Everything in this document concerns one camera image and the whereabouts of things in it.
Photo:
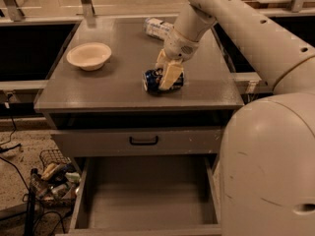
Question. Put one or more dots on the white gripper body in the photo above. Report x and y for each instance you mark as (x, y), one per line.
(179, 47)

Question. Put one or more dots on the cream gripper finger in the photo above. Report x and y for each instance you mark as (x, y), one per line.
(162, 60)
(171, 72)

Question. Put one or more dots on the blue pepsi can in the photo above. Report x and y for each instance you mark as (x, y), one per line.
(152, 78)

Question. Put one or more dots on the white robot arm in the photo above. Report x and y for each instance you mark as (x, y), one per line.
(267, 152)

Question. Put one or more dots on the closed grey top drawer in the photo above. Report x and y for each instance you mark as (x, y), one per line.
(115, 142)

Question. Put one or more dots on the grey drawer cabinet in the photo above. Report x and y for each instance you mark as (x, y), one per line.
(114, 97)

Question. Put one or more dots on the open grey middle drawer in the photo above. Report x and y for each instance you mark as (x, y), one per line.
(172, 195)

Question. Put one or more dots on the clear plastic water bottle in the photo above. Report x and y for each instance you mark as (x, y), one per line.
(157, 28)

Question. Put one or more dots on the white paper bowl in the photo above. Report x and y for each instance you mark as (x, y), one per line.
(89, 56)

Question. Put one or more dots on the black drawer handle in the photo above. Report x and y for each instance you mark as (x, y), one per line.
(143, 142)

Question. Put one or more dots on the metal railing frame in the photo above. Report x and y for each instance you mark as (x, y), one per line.
(98, 4)

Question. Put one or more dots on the wire basket of items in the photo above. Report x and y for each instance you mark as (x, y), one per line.
(57, 184)

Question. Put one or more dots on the black stand post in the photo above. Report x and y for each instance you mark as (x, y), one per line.
(30, 213)

